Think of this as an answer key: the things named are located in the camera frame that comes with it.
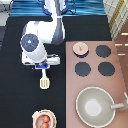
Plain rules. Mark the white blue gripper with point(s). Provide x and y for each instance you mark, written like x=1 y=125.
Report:
x=43 y=66

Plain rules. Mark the pink pot lid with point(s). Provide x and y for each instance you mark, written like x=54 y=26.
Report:
x=79 y=44

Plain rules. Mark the pink pot with food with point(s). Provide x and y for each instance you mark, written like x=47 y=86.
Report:
x=43 y=121

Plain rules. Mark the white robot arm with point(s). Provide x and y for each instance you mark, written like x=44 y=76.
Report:
x=38 y=33

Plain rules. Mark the cream round plate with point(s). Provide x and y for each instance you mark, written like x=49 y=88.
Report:
x=47 y=112

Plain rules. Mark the black table mat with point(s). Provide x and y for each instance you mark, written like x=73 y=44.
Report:
x=20 y=94

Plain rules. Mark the black burner front left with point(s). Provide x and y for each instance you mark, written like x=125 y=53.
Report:
x=82 y=69

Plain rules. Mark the pink stove top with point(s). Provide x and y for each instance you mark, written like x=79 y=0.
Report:
x=114 y=84

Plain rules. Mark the black burner back right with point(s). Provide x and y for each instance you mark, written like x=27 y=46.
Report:
x=103 y=51

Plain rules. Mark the black burner front right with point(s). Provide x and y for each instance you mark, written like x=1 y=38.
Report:
x=106 y=68

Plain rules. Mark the grey frying pan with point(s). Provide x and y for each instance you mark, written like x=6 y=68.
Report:
x=96 y=107

